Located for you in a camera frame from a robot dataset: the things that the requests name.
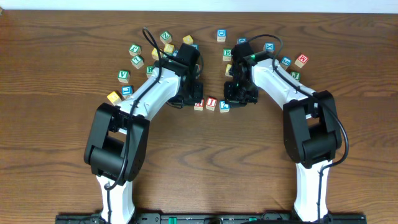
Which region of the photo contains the red A wooden block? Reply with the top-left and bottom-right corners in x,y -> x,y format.
194,99 -> 204,111

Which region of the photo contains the blue 2 wooden block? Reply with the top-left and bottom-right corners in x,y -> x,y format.
219,100 -> 230,113

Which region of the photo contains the red I wooden block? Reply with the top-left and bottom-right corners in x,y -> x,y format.
205,97 -> 218,111

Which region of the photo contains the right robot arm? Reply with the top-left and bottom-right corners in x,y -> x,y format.
224,49 -> 342,222

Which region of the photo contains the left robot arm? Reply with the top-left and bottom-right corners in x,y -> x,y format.
84,58 -> 203,223

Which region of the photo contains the yellow S wooden block right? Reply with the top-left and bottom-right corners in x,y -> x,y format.
225,64 -> 233,77

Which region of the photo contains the yellow s wooden block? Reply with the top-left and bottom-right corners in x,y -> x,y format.
225,64 -> 233,77
164,44 -> 175,54

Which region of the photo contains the green B wooden block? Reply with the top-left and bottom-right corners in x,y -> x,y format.
223,49 -> 232,62

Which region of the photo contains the green R wooden block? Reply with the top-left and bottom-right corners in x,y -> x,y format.
146,66 -> 153,78

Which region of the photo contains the yellow S wooden block left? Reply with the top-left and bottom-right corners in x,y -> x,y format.
164,44 -> 175,54

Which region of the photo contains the blue D wooden block right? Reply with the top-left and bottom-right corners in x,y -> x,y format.
237,38 -> 247,44

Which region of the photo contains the blue d wooden block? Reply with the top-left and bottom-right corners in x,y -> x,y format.
216,29 -> 226,42
237,38 -> 247,44

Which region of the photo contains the yellow O wooden block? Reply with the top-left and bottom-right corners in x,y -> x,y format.
183,35 -> 194,45

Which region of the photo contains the yellow picture wooden block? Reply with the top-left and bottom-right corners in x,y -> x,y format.
151,48 -> 160,60

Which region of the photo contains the blue X wooden block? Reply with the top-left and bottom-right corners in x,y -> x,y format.
263,42 -> 275,53

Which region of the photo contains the blue S wooden block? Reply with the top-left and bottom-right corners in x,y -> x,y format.
280,57 -> 292,70

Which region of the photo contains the green Z wooden block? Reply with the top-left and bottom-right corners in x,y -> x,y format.
160,31 -> 172,45

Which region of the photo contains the green J wooden block right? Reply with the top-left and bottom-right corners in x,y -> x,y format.
290,72 -> 301,81

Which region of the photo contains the green j wooden block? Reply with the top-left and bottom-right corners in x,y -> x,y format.
290,72 -> 301,81
129,44 -> 142,57

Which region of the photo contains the blue D wooden block far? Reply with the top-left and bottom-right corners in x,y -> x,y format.
216,29 -> 226,42

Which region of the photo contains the green 7 wooden block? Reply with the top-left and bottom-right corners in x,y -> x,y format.
131,55 -> 144,69

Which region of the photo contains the blue T wooden block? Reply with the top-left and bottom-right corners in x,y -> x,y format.
121,85 -> 134,99

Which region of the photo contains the green V wooden block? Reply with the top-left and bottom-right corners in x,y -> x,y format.
118,70 -> 130,83

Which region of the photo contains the green J wooden block left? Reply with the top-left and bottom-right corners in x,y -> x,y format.
129,44 -> 142,57

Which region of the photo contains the red M wooden block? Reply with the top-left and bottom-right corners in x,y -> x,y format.
294,54 -> 308,68

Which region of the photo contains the yellow G wooden block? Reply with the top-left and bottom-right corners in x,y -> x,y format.
107,91 -> 122,106

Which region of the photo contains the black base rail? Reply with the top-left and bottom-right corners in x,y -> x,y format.
55,212 -> 368,224

